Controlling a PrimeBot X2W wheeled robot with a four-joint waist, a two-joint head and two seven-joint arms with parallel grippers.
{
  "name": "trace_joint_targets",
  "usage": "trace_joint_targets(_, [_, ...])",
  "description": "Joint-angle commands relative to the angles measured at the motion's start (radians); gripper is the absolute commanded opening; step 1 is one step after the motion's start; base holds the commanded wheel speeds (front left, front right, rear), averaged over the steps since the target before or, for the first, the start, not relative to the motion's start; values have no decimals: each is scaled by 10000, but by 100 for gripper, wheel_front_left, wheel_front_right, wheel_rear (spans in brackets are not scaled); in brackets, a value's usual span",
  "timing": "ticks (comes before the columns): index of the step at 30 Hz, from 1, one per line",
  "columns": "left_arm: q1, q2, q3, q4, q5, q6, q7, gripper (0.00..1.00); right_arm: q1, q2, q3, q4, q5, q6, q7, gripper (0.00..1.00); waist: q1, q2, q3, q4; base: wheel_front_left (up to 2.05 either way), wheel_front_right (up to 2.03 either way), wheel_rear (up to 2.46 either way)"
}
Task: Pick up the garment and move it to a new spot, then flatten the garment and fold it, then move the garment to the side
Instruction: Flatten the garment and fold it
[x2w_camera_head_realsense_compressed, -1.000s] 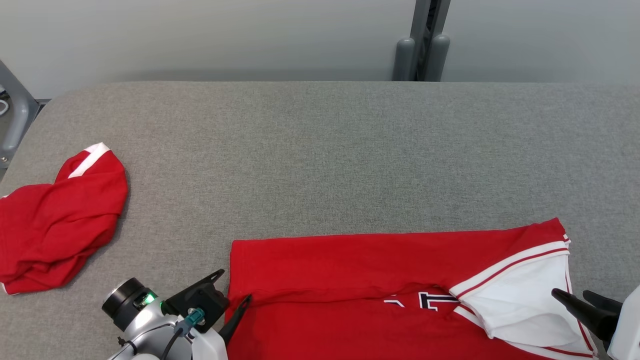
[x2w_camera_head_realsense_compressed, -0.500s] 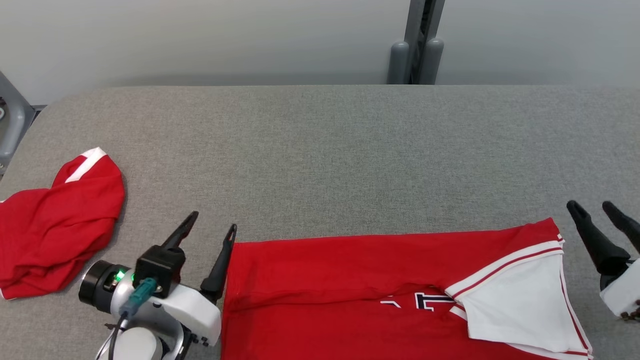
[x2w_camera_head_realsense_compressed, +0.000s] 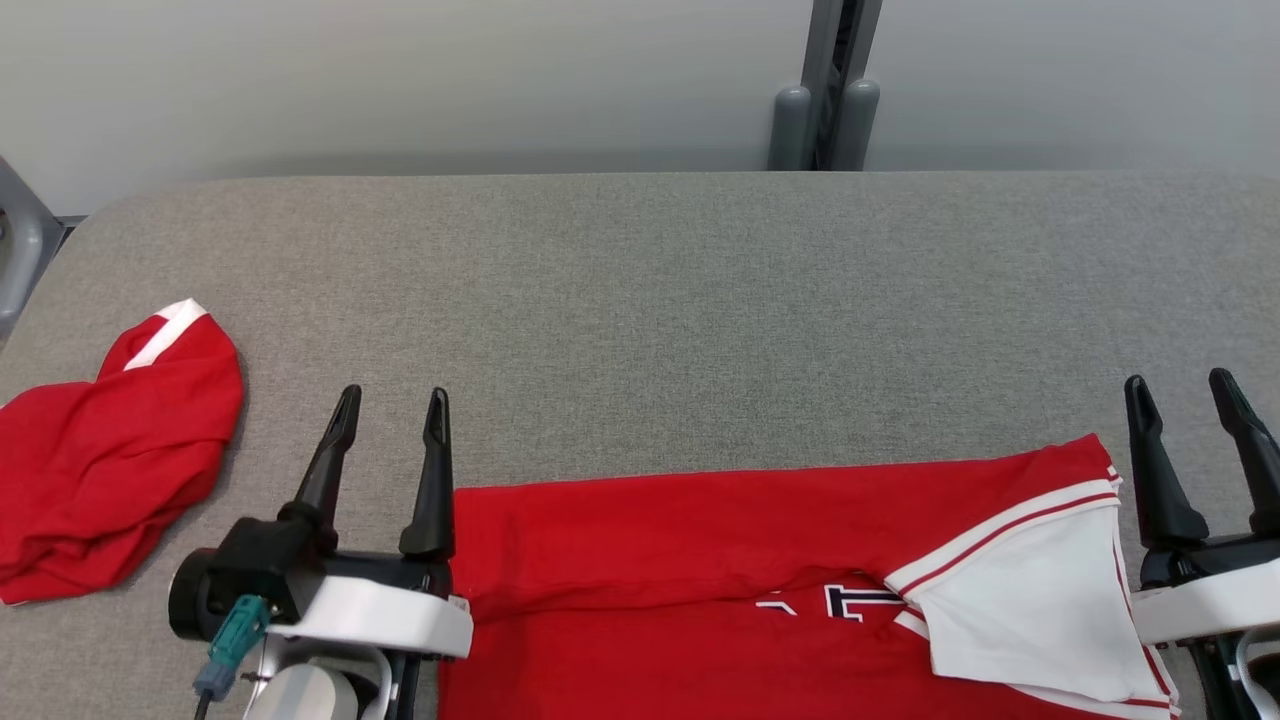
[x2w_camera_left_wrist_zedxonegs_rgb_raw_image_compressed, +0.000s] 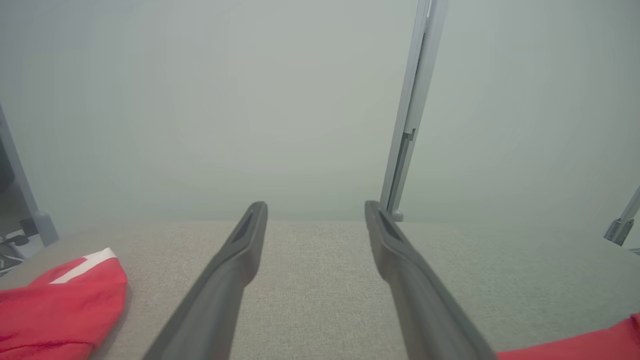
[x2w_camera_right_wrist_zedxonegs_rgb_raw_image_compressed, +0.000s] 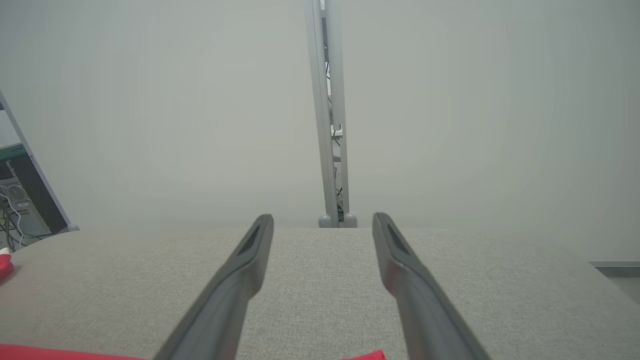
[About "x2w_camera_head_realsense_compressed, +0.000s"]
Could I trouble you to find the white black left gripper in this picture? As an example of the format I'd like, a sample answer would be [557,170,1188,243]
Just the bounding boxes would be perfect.
[167,384,475,660]

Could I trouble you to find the red Bulls jersey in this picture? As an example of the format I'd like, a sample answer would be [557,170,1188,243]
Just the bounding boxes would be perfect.
[437,432,1183,720]

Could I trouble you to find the grey partition end leg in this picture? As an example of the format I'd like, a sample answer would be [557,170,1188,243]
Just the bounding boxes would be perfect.
[0,155,69,343]

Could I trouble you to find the grey double partition post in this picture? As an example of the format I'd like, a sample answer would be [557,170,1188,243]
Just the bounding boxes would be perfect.
[768,0,885,173]

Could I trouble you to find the red shorts with white trim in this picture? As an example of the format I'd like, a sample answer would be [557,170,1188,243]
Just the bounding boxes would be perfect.
[0,298,245,607]

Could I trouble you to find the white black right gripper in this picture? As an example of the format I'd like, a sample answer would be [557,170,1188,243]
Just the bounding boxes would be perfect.
[1123,367,1280,647]

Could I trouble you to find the teal left camera connector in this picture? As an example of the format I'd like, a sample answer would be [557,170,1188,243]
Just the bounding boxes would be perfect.
[192,595,273,701]

